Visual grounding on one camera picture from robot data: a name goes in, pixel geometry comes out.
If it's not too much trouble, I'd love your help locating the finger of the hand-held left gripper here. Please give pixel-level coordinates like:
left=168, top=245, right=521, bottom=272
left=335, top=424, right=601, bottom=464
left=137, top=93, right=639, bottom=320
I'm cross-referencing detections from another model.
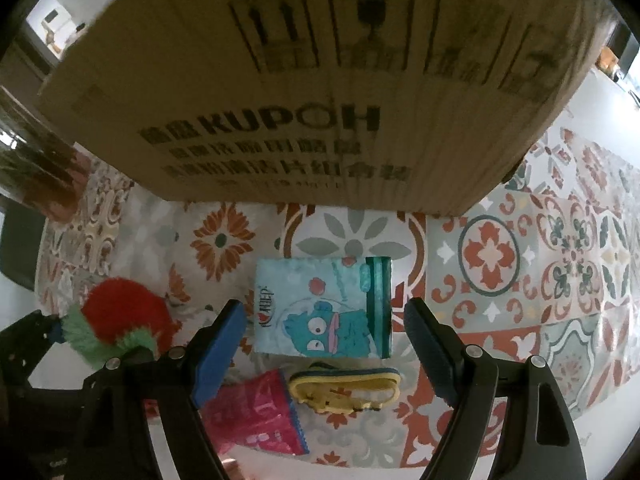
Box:
left=0, top=310, right=68, bottom=395

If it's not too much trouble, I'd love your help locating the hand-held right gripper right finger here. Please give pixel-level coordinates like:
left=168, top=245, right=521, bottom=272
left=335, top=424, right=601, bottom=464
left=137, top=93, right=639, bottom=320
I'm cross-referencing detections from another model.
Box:
left=402, top=297, right=588, bottom=480

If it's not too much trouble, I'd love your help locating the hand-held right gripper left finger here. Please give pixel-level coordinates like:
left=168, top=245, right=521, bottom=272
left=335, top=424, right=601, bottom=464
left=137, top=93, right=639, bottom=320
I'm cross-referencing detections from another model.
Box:
left=80, top=299, right=248, bottom=480

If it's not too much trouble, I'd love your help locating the red strawberry plush toy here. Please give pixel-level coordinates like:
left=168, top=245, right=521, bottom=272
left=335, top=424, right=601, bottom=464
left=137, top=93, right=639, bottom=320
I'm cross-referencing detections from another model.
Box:
left=62, top=279, right=183, bottom=368

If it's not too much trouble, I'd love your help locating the blue cartoon tissue pack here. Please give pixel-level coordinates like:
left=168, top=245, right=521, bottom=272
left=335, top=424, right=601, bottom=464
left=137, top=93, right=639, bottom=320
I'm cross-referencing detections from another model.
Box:
left=252, top=255, right=396, bottom=361

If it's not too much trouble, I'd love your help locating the brown cardboard box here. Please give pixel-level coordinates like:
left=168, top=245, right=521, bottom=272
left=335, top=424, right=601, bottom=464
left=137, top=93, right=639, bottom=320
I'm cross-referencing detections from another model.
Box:
left=36, top=0, right=608, bottom=217

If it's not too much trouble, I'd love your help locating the pink plastic packet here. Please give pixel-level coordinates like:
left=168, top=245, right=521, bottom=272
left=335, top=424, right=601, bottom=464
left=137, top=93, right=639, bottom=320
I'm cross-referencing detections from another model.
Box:
left=200, top=367, right=311, bottom=457

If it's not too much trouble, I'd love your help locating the dark object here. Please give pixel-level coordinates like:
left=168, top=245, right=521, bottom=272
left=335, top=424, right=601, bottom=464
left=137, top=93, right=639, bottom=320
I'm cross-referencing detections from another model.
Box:
left=0, top=209, right=45, bottom=292

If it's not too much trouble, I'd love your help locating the yellow fabric slipper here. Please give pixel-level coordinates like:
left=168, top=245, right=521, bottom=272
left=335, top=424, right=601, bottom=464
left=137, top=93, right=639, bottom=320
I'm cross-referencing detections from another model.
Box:
left=289, top=361, right=402, bottom=415

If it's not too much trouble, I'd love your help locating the patterned floral mat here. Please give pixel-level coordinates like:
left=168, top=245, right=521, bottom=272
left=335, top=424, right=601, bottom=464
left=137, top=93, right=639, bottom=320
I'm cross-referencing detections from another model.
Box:
left=35, top=110, right=640, bottom=471

